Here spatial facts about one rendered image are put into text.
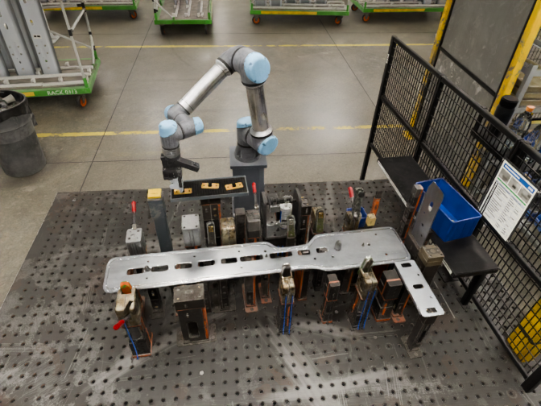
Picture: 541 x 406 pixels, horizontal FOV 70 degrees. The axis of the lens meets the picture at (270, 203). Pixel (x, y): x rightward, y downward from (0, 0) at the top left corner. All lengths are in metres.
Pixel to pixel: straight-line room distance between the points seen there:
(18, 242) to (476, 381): 3.30
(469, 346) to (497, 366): 0.13
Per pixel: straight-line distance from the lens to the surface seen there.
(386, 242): 1.95
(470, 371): 2.05
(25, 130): 4.25
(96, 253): 2.38
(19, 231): 3.84
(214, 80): 1.85
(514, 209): 1.90
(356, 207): 1.92
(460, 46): 4.10
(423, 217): 1.92
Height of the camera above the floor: 2.35
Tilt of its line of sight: 41 degrees down
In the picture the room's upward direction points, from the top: 2 degrees clockwise
